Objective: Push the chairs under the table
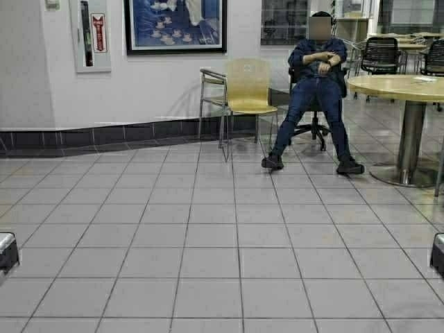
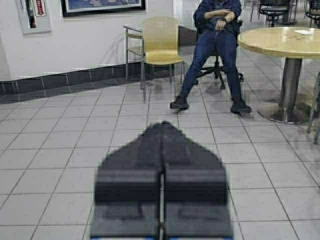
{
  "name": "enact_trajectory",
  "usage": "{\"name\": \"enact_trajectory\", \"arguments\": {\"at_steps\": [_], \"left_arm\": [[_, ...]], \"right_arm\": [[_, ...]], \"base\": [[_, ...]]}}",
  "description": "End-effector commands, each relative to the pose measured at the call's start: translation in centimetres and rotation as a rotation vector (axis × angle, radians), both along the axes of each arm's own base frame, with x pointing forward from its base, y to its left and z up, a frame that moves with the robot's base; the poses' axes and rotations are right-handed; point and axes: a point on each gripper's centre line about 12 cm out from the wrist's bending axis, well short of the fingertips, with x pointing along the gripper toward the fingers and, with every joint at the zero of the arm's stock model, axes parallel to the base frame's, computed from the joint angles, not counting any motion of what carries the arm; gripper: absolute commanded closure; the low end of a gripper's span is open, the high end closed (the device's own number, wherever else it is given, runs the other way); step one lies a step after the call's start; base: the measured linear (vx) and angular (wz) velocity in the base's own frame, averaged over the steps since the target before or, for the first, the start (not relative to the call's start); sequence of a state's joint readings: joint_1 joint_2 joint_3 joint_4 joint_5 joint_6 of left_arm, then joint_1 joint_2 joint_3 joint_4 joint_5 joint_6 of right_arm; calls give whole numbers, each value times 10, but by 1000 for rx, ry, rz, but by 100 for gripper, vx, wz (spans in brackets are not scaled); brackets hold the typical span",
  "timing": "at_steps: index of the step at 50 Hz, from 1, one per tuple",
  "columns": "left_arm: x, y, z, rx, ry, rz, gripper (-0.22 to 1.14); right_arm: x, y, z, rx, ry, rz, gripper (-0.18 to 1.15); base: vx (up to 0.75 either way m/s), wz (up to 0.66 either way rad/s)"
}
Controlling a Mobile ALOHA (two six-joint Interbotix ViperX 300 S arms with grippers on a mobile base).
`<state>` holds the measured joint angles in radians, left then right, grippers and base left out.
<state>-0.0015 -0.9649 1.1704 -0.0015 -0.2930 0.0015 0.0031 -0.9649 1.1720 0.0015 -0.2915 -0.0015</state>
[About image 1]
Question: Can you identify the robot base left corner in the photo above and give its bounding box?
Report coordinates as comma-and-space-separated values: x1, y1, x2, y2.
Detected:
0, 232, 20, 284

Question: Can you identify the yellow wooden chair by wall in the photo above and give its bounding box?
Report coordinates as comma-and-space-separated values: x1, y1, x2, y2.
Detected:
219, 58, 278, 162

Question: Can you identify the wall thermostat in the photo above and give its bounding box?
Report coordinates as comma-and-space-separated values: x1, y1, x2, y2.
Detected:
44, 0, 60, 10

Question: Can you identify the framed blue picture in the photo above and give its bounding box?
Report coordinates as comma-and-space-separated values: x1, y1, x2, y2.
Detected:
123, 0, 228, 56

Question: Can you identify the black mesh chair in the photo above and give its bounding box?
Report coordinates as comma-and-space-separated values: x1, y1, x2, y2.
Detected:
360, 37, 400, 75
420, 39, 443, 77

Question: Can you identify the black mesh chair right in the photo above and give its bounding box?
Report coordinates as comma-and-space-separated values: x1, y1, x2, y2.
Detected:
420, 39, 443, 77

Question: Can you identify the round wooden pedestal table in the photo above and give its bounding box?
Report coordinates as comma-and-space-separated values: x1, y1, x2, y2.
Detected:
348, 74, 443, 188

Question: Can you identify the fire extinguisher wall cabinet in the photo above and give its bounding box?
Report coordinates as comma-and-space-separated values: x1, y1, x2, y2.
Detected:
69, 0, 111, 74

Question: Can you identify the seated person in blue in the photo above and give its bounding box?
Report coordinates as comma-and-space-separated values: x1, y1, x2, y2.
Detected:
261, 11, 365, 175

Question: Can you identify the black office swivel chair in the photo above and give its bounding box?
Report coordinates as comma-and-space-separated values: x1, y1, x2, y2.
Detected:
289, 67, 348, 151

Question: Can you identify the black mesh chair left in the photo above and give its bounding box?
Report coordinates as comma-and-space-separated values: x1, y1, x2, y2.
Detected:
360, 37, 400, 75

